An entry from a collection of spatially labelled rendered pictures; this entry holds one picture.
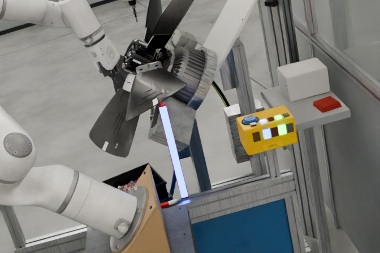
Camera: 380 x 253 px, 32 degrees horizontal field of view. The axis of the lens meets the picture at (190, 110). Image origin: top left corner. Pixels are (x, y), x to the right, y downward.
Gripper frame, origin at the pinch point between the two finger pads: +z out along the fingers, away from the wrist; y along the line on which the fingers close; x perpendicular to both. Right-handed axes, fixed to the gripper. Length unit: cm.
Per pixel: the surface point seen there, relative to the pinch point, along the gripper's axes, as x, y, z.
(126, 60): 4.3, 18.0, 1.6
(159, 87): -13.8, -2.7, 6.3
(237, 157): -8, 35, 63
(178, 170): -15.6, -21.5, 26.9
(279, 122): -49, -12, 25
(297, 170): -17, 65, 97
